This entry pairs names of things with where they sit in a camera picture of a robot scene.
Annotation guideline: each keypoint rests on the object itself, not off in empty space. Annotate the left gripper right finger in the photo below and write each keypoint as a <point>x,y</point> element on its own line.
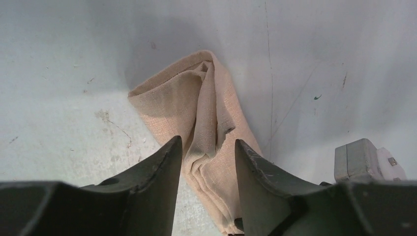
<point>275,202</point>

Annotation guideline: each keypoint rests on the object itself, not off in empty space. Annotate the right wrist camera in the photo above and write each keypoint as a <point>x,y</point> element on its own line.
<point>362,161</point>

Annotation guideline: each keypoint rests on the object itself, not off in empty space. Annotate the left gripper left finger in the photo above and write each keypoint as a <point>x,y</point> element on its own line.
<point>139,201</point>

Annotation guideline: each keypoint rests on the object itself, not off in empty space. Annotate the beige cloth napkin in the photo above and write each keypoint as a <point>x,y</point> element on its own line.
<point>194,98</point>

